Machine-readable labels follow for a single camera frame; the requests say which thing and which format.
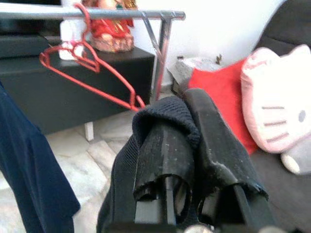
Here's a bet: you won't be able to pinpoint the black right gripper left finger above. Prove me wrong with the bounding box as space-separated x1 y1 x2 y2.
133 122 195 226

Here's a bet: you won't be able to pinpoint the black shirt white lettering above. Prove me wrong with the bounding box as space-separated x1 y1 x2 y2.
97 96 269 233

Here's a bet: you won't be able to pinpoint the black TV cabinet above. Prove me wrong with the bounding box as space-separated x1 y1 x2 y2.
0 33 156 141

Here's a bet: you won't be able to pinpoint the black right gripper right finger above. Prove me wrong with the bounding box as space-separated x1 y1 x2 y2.
184 87 277 228

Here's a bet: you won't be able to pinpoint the pink cat face pillow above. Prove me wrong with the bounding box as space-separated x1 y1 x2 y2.
240 43 311 155

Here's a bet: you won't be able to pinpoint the red pillow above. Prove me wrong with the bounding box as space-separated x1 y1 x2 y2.
188 59 258 155

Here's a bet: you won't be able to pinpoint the dark grey sofa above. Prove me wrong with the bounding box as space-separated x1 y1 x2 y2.
250 0 311 233

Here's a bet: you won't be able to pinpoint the red plastic hanger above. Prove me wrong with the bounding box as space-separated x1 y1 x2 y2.
38 2 146 112

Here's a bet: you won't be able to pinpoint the white pink bag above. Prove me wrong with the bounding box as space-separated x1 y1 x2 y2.
59 19 86 60

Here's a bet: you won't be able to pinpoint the dark navy garment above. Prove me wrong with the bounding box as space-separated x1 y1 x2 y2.
0 80 81 233

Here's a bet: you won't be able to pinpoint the silver clothes rack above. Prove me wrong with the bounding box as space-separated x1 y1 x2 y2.
0 8 187 102

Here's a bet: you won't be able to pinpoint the grey Totoro plush open eyes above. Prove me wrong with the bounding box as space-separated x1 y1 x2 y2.
280 135 311 175

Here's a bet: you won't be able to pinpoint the white lace covered side table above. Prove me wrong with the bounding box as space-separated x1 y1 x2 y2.
167 54 224 95

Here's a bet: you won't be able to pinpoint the black television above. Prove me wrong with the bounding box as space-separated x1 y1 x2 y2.
0 0 61 34

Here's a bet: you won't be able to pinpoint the red gold figurine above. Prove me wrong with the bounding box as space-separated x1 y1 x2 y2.
81 0 139 53

